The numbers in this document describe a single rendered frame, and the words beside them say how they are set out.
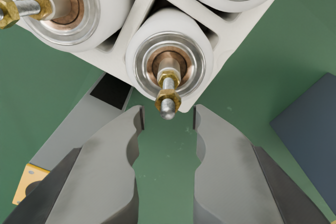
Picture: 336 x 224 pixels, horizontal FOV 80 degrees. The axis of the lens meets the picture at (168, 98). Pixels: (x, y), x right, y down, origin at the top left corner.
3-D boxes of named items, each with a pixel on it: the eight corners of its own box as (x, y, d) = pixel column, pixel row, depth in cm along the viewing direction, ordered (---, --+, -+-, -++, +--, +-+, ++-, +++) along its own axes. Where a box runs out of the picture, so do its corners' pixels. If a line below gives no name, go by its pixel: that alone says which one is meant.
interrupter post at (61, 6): (60, 22, 20) (41, 28, 17) (41, -2, 19) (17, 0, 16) (79, 8, 19) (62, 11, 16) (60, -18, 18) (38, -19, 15)
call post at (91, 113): (138, 76, 49) (96, 188, 21) (126, 98, 52) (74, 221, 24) (111, 61, 47) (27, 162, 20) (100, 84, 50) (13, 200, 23)
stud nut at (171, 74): (155, 75, 18) (154, 79, 18) (170, 65, 18) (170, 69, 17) (167, 91, 19) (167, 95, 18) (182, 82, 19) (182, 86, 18)
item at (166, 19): (134, 24, 36) (104, 52, 21) (180, -7, 34) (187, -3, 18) (162, 67, 40) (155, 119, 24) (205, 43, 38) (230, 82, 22)
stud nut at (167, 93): (151, 95, 15) (150, 100, 14) (170, 83, 15) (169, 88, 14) (166, 113, 16) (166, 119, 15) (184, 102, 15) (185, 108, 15)
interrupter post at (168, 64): (153, 63, 21) (150, 74, 18) (173, 51, 21) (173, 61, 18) (165, 81, 22) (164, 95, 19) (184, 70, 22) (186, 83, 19)
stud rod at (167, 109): (162, 71, 20) (156, 112, 13) (170, 66, 20) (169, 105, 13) (167, 79, 20) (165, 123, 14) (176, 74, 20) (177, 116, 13)
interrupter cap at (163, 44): (119, 54, 21) (117, 56, 20) (183, 14, 19) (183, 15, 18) (158, 108, 24) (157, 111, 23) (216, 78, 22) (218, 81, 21)
